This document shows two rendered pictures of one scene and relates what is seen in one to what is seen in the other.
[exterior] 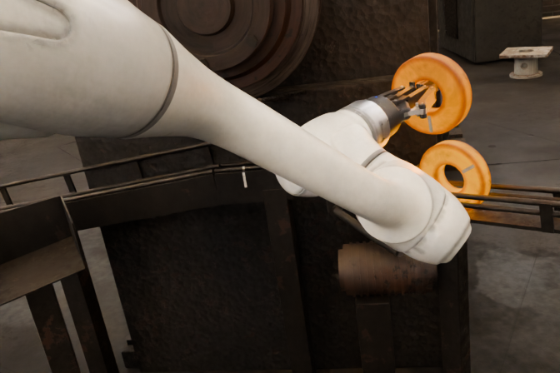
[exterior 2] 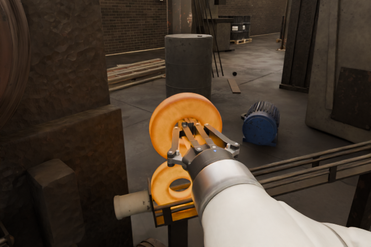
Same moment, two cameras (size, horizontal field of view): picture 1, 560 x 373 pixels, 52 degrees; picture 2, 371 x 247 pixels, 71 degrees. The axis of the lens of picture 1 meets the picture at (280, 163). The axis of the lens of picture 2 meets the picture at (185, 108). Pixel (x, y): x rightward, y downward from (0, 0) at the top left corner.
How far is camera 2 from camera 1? 0.80 m
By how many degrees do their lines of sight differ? 55
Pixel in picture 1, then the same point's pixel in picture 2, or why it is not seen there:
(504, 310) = (140, 239)
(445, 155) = (178, 172)
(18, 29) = not seen: outside the picture
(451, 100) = not seen: hidden behind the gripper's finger
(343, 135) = (314, 233)
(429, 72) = (193, 109)
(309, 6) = (18, 49)
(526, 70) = not seen: hidden behind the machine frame
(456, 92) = (216, 124)
